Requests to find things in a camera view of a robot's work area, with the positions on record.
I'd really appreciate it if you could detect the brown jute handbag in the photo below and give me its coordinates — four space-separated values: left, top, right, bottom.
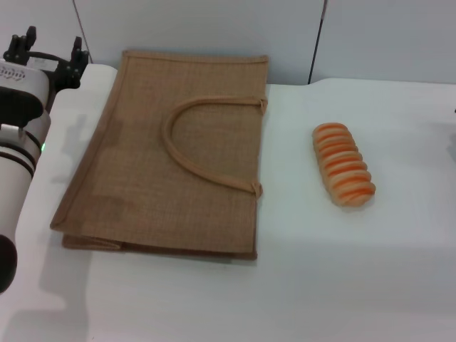
48 49 269 261

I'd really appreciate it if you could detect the orange striped bread loaf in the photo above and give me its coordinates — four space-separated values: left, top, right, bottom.
312 123 377 208

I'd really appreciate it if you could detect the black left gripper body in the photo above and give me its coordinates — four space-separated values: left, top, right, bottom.
24 51 82 90

